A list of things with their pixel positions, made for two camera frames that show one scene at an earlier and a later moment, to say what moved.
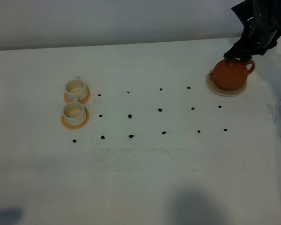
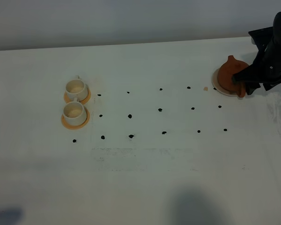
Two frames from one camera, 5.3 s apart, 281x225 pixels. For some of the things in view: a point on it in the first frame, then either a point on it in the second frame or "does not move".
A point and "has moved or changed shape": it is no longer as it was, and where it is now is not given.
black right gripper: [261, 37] -> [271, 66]
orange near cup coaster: [71, 127] does not move
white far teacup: [76, 89] does not move
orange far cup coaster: [67, 98] does not move
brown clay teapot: [234, 76] has moved or changed shape
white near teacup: [74, 113] does not move
